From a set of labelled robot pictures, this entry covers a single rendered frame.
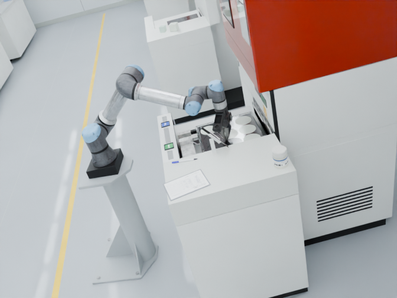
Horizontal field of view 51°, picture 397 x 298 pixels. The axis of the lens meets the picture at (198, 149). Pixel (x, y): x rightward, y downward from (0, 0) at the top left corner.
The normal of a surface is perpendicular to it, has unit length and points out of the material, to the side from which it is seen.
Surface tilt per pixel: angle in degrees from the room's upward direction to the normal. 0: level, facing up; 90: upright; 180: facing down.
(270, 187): 90
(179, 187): 0
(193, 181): 0
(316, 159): 90
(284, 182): 90
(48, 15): 90
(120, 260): 0
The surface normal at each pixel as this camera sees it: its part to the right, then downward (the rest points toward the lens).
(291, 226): 0.14, 0.54
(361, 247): -0.22, -0.80
